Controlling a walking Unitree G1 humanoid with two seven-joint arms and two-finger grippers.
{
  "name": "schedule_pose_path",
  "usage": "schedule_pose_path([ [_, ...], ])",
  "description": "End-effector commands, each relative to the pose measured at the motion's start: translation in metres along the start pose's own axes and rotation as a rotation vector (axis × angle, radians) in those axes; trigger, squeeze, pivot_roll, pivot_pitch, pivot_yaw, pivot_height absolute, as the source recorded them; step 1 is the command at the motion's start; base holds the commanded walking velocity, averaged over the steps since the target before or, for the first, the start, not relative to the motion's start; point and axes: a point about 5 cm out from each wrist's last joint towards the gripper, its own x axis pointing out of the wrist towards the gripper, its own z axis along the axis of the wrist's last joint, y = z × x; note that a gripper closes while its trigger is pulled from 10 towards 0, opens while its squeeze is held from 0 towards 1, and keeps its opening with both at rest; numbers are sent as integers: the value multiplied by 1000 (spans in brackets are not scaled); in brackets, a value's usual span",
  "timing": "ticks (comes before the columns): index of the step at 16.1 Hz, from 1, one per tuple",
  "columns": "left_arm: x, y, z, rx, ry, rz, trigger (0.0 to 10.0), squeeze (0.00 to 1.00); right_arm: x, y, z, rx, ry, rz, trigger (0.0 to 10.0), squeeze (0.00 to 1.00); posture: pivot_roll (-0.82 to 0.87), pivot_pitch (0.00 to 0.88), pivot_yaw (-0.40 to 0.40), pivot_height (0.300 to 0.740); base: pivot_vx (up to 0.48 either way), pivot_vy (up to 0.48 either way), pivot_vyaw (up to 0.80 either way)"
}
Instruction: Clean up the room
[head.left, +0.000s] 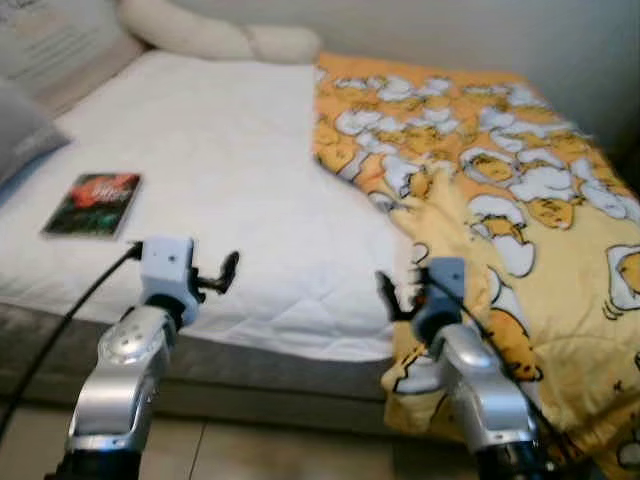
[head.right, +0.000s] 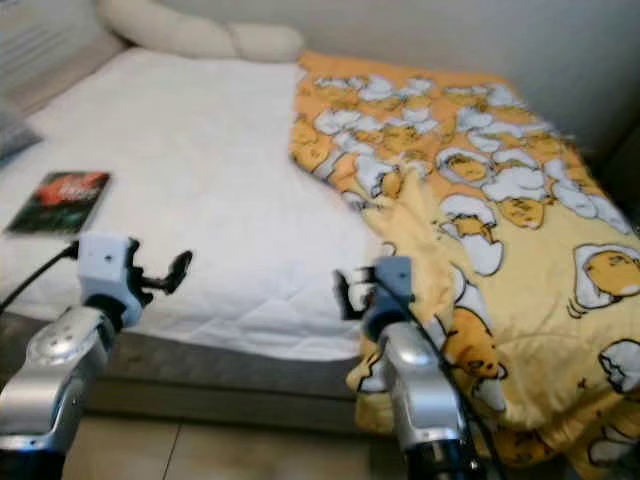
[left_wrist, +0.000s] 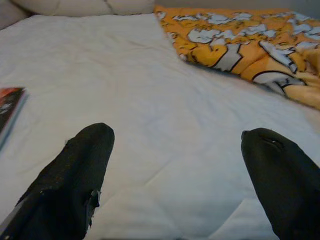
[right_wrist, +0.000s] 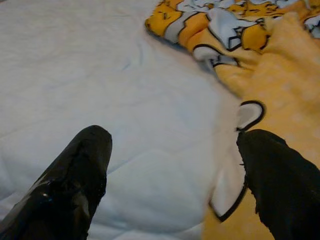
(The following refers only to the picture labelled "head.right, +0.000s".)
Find yellow cartoon egg blanket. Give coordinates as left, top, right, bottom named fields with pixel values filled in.
left=288, top=50, right=640, bottom=480

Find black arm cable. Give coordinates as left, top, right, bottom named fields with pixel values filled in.
left=0, top=240, right=84, bottom=312
left=384, top=274, right=507, bottom=480

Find dark red cover book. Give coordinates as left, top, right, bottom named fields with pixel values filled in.
left=5, top=170, right=112, bottom=239

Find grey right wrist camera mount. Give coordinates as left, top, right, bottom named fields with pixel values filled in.
left=372, top=256, right=417, bottom=307

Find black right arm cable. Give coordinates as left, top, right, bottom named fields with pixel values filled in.
left=384, top=274, right=507, bottom=480

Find grey bed base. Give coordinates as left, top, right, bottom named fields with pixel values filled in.
left=0, top=305, right=371, bottom=437

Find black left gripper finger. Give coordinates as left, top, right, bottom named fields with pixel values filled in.
left=163, top=248, right=195, bottom=289

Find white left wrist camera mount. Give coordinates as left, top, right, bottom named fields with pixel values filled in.
left=78, top=232, right=142, bottom=307

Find grey little bear pillow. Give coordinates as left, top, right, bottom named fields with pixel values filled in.
left=0, top=100, right=34, bottom=163

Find cream bolster cushion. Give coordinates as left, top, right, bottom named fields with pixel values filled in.
left=95, top=0, right=306, bottom=64

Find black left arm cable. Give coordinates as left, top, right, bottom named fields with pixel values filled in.
left=0, top=240, right=84, bottom=312

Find white quilted mattress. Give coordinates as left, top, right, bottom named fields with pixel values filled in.
left=0, top=48, right=391, bottom=364

